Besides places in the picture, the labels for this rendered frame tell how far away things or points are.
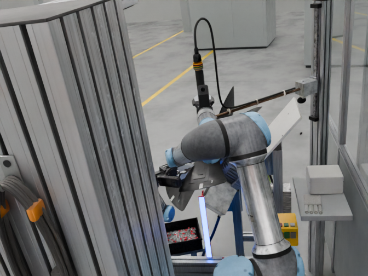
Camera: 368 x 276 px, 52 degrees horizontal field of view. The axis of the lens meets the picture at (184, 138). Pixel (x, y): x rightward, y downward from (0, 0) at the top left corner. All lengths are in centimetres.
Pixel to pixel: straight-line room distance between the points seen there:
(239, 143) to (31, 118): 67
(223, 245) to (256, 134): 208
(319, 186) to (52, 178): 168
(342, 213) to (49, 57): 172
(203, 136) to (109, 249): 54
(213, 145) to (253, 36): 791
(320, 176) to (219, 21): 728
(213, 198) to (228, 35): 741
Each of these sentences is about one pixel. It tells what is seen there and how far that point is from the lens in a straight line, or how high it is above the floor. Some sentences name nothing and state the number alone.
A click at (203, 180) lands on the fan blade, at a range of 167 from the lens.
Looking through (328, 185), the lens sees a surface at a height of 92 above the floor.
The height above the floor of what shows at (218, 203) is 97.
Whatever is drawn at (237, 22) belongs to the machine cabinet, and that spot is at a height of 61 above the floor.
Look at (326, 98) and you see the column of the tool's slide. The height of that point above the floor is 129.
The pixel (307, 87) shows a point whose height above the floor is 139.
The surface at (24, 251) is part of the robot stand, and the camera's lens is 70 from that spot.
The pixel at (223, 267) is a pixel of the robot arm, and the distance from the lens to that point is 114.
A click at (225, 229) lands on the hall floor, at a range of 324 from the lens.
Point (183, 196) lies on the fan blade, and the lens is 195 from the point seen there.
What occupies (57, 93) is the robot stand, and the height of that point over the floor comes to 194.
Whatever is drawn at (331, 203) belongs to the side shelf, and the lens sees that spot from 207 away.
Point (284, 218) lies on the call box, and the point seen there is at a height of 107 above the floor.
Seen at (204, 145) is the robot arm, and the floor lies 159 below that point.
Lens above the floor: 207
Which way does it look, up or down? 25 degrees down
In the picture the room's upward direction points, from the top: 8 degrees counter-clockwise
